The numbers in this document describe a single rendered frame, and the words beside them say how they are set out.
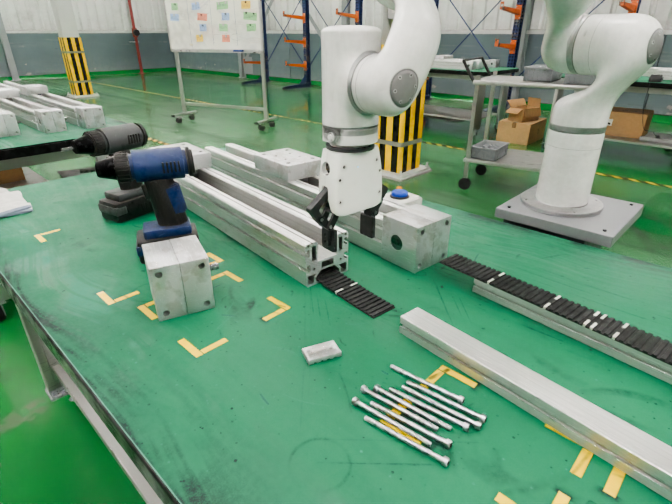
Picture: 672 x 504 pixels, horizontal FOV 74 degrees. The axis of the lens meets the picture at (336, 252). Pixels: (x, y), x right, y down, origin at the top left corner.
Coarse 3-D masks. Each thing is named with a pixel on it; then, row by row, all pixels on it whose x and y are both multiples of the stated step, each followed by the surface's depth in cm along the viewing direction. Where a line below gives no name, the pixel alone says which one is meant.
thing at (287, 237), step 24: (192, 192) 111; (216, 192) 103; (240, 192) 107; (216, 216) 104; (240, 216) 96; (264, 216) 90; (288, 216) 93; (240, 240) 97; (264, 240) 89; (288, 240) 81; (312, 240) 79; (288, 264) 84; (312, 264) 80; (336, 264) 84
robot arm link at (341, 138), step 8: (328, 128) 66; (336, 128) 64; (368, 128) 64; (376, 128) 66; (328, 136) 65; (336, 136) 65; (344, 136) 64; (352, 136) 64; (360, 136) 64; (368, 136) 65; (376, 136) 67; (336, 144) 66; (344, 144) 65; (352, 144) 65; (360, 144) 65; (368, 144) 66
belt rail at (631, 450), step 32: (416, 320) 67; (448, 352) 63; (480, 352) 60; (512, 384) 55; (544, 384) 55; (544, 416) 53; (576, 416) 50; (608, 416) 50; (608, 448) 48; (640, 448) 46; (640, 480) 46
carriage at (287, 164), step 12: (264, 156) 117; (276, 156) 117; (288, 156) 117; (300, 156) 117; (312, 156) 117; (264, 168) 117; (276, 168) 113; (288, 168) 109; (300, 168) 111; (312, 168) 114; (288, 180) 110; (300, 180) 115
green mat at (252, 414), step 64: (64, 192) 130; (0, 256) 93; (64, 256) 93; (128, 256) 93; (256, 256) 93; (448, 256) 93; (512, 256) 93; (576, 256) 93; (64, 320) 72; (128, 320) 72; (192, 320) 72; (256, 320) 72; (320, 320) 72; (384, 320) 72; (448, 320) 72; (512, 320) 72; (640, 320) 72; (128, 384) 59; (192, 384) 59; (256, 384) 59; (320, 384) 59; (384, 384) 59; (448, 384) 59; (576, 384) 59; (640, 384) 59; (192, 448) 50; (256, 448) 50; (320, 448) 50; (384, 448) 50; (512, 448) 50; (576, 448) 50
